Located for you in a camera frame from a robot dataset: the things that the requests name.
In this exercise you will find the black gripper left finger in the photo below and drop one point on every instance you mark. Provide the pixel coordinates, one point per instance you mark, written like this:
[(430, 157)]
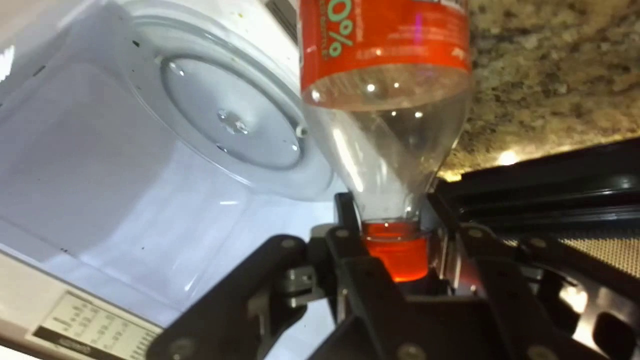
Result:
[(245, 314)]

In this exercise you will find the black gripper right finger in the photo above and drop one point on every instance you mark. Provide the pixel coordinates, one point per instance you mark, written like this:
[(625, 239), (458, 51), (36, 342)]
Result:
[(542, 301)]

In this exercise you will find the Coke bottle red label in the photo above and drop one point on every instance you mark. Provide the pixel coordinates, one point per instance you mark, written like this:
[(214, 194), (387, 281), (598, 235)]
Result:
[(387, 87)]

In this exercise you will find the open microwave door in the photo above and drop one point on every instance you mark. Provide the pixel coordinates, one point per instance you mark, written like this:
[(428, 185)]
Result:
[(589, 196)]

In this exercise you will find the black stainless microwave oven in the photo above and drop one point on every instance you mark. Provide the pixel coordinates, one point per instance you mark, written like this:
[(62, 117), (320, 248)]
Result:
[(111, 226)]

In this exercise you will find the glass microwave turntable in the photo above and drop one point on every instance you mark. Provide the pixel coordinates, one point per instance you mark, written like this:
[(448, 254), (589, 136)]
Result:
[(220, 75)]

